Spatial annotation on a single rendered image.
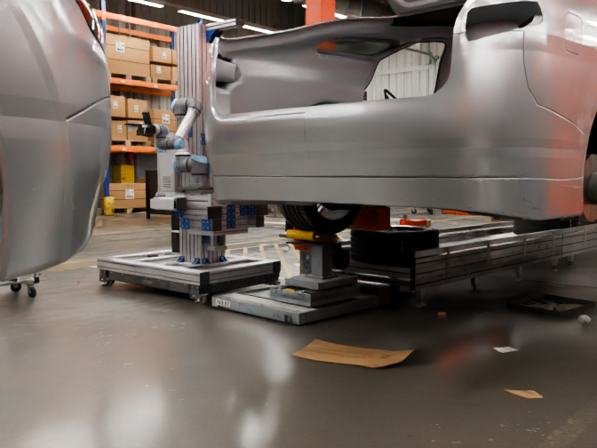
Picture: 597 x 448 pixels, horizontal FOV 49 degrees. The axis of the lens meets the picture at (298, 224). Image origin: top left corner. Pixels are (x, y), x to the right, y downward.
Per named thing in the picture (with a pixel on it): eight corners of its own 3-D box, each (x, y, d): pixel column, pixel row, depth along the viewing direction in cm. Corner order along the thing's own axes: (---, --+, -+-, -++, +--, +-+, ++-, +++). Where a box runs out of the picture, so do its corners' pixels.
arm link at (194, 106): (210, 105, 482) (184, 154, 455) (197, 106, 486) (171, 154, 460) (203, 92, 473) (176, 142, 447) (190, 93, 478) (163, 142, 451)
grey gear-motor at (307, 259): (344, 296, 452) (345, 244, 450) (299, 288, 481) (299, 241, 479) (361, 292, 465) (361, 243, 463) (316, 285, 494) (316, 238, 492)
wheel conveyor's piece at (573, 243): (561, 269, 628) (563, 228, 625) (480, 261, 688) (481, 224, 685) (600, 260, 700) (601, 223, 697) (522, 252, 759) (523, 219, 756)
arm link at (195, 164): (201, 173, 472) (201, 154, 471) (186, 173, 478) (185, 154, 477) (210, 173, 483) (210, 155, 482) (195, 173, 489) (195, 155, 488)
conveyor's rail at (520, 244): (416, 284, 449) (416, 252, 447) (409, 283, 452) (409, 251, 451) (562, 252, 626) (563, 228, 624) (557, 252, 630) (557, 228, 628)
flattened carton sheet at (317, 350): (397, 371, 307) (397, 364, 307) (290, 357, 331) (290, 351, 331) (414, 355, 334) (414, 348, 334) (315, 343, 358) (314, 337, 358)
